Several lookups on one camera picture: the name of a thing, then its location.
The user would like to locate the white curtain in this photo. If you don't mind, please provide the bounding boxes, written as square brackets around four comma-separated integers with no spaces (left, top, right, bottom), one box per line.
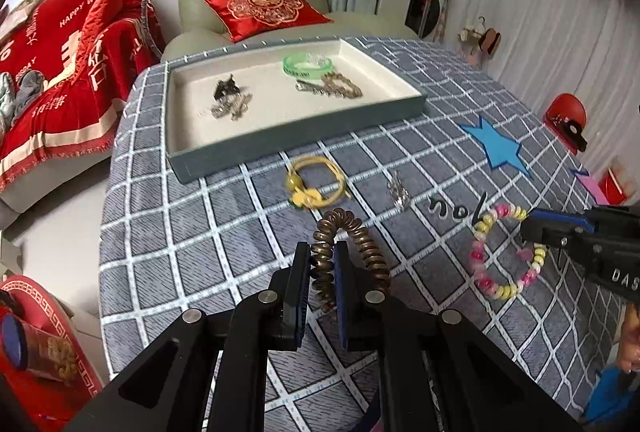
[440,0,640,205]

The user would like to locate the red pillow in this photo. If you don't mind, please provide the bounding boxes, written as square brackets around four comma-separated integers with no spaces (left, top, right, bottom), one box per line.
[80,0,126,43]

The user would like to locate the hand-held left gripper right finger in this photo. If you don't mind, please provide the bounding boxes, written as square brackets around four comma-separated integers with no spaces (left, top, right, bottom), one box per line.
[334,239,581,432]

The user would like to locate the sofa with red blanket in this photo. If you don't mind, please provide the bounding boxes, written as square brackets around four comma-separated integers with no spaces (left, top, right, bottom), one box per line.
[0,0,168,195]

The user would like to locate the silver and black hair clips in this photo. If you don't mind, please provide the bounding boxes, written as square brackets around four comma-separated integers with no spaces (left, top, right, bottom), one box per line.
[210,93,254,121]

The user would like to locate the red plastic container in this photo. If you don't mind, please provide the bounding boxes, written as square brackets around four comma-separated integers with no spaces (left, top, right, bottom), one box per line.
[597,164,639,206]

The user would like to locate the silver hair clip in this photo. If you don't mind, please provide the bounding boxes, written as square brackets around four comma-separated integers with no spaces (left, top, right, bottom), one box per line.
[386,171,414,213]

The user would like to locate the red embroidered cushion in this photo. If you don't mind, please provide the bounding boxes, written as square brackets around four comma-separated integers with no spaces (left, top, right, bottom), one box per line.
[204,0,334,43]

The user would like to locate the brown spiral hair tie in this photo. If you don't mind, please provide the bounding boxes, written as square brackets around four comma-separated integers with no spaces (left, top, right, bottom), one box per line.
[310,208,392,313]

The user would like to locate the white washing machine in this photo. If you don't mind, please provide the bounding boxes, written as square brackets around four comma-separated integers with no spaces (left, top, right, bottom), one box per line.
[404,0,452,41]

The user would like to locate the black claw clip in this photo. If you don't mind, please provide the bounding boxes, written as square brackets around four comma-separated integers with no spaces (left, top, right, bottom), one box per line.
[214,74,241,100]

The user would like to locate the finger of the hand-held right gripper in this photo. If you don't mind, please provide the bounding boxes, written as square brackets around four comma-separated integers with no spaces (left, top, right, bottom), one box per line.
[530,207,601,234]
[520,218,571,250]

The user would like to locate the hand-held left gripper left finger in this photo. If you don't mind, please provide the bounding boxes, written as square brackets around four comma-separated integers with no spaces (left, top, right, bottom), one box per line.
[65,242,313,432]

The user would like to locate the yellow cord bracelet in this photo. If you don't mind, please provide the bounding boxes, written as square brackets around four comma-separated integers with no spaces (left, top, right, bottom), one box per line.
[285,155,349,211]

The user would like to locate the grey cloth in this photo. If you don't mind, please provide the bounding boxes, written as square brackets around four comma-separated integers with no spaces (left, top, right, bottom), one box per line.
[12,71,48,123]

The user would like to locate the bronze chain bracelet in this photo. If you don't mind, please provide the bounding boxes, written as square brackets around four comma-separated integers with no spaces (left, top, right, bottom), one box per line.
[294,71,364,101]

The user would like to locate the slipper rack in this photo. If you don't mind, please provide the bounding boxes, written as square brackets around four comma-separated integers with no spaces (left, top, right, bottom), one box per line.
[457,16,503,68]

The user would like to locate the person's right hand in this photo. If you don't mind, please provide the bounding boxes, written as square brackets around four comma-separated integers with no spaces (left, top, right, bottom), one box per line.
[620,304,640,375]

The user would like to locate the grey-blue jewelry tray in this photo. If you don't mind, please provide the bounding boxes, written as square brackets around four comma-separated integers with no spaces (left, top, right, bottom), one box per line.
[165,37,428,185]

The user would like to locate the pastel beaded bracelet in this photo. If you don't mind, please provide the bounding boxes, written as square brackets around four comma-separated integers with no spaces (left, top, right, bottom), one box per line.
[469,203,547,300]

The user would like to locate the blue lid jar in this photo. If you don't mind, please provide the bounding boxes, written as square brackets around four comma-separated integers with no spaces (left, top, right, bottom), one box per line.
[0,312,77,383]

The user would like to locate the light blue clothes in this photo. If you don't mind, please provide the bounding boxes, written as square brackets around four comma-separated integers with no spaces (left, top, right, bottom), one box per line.
[0,74,16,133]

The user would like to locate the green translucent bangle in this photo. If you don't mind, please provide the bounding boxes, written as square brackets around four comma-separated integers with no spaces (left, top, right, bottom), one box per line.
[282,53,337,78]

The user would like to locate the white green pillow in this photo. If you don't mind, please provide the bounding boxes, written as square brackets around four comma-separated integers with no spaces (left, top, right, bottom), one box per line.
[0,0,48,44]

